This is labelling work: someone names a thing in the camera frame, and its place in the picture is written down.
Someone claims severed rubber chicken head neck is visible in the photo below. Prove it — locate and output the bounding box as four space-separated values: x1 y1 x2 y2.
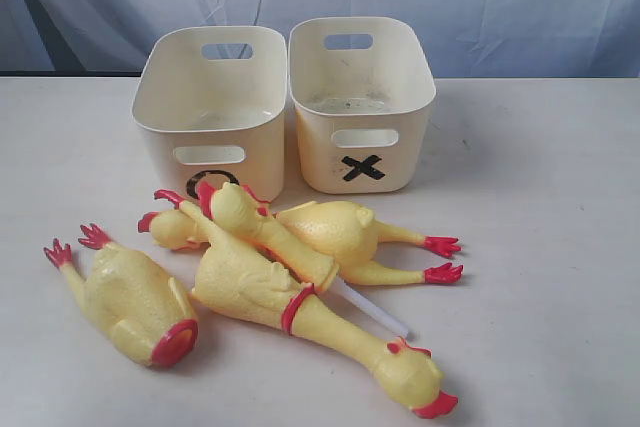
196 181 339 292

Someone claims whole yellow rubber chicken front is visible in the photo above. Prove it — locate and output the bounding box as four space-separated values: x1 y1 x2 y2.
154 189 458 419

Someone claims headless yellow rubber chicken body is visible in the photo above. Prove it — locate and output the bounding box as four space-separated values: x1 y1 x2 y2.
43 224 199 368

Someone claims yellow rubber chicken rear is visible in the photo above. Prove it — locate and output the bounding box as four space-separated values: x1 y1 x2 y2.
137 199 463 286

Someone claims cream bin marked cross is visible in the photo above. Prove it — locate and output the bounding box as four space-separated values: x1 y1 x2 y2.
289 17 436 194

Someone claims cream bin marked circle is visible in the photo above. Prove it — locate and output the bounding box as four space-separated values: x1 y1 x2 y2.
132 26 288 201

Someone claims white plastic squeaker tube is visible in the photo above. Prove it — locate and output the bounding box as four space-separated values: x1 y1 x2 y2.
330 277 411 338

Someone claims blue-grey backdrop curtain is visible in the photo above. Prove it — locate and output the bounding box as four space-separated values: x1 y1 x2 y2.
1 0 639 77

